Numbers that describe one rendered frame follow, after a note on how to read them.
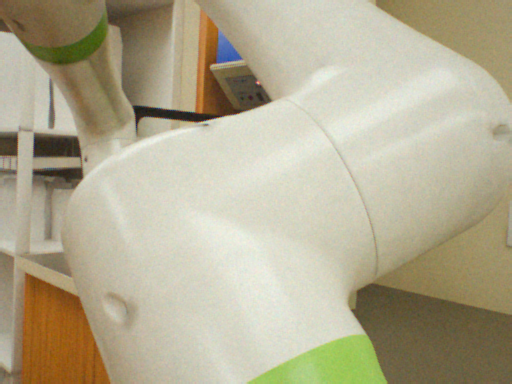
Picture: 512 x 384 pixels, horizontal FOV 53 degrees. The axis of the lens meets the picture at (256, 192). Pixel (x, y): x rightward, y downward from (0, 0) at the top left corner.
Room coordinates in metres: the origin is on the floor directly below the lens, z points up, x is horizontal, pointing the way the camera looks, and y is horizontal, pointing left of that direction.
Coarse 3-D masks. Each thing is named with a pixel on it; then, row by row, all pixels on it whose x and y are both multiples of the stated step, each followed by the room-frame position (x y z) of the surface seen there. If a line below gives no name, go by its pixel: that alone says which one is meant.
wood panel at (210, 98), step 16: (208, 16) 1.35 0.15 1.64; (208, 32) 1.35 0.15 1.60; (208, 48) 1.35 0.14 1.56; (208, 64) 1.35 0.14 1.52; (208, 80) 1.35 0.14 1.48; (208, 96) 1.36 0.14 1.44; (224, 96) 1.39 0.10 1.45; (208, 112) 1.36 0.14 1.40; (224, 112) 1.40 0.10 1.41; (240, 112) 1.44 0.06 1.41
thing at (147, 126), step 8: (144, 120) 1.19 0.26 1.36; (152, 120) 1.20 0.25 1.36; (160, 120) 1.21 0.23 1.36; (168, 120) 1.23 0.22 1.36; (176, 120) 1.24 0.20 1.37; (144, 128) 1.19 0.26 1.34; (152, 128) 1.20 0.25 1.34; (160, 128) 1.21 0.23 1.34; (168, 128) 1.23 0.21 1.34; (176, 128) 1.24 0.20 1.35; (144, 136) 1.19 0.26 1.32
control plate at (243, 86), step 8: (232, 80) 1.27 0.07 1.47; (240, 80) 1.25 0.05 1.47; (248, 80) 1.23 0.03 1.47; (256, 80) 1.22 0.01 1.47; (232, 88) 1.29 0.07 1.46; (240, 88) 1.27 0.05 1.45; (248, 88) 1.26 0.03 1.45; (256, 88) 1.24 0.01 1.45; (240, 96) 1.30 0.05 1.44; (256, 96) 1.26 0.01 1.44; (264, 96) 1.24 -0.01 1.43; (240, 104) 1.32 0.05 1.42; (248, 104) 1.30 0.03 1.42; (256, 104) 1.28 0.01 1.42; (264, 104) 1.26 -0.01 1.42
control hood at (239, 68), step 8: (216, 64) 1.27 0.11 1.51; (224, 64) 1.25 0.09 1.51; (232, 64) 1.23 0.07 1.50; (240, 64) 1.21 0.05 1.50; (216, 72) 1.28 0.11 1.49; (224, 72) 1.27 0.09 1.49; (232, 72) 1.25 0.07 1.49; (240, 72) 1.23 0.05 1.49; (248, 72) 1.22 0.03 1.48; (224, 80) 1.29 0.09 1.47; (224, 88) 1.31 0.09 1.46; (232, 96) 1.32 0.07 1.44; (232, 104) 1.34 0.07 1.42
